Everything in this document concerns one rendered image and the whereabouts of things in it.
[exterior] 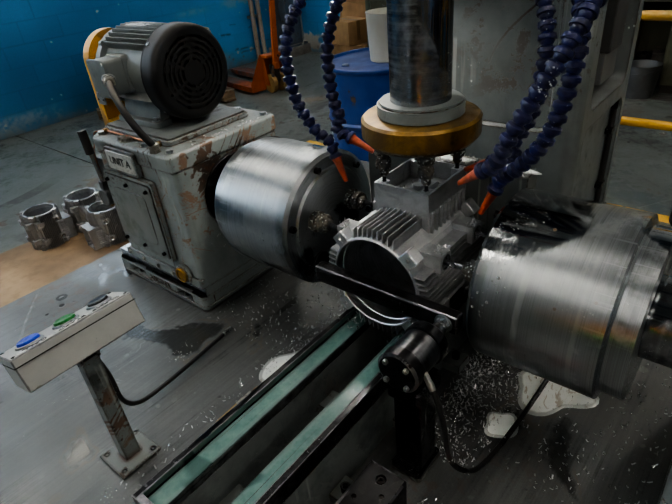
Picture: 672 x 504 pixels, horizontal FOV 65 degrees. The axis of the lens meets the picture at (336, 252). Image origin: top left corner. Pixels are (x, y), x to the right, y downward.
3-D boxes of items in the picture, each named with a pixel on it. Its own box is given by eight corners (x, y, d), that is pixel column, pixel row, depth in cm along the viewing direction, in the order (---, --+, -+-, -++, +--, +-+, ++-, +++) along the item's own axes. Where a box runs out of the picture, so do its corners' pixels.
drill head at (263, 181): (267, 210, 129) (249, 110, 116) (391, 250, 108) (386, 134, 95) (185, 258, 114) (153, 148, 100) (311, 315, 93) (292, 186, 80)
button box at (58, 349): (127, 318, 82) (110, 289, 80) (147, 320, 76) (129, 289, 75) (16, 387, 71) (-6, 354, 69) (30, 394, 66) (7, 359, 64)
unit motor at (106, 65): (178, 179, 144) (133, 12, 122) (262, 206, 125) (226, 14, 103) (93, 218, 128) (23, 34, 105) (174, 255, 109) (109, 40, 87)
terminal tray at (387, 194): (412, 193, 94) (412, 155, 91) (467, 206, 88) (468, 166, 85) (374, 221, 87) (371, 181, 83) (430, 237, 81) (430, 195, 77)
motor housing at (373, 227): (396, 258, 105) (392, 170, 95) (485, 287, 94) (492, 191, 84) (333, 311, 92) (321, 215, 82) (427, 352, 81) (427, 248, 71)
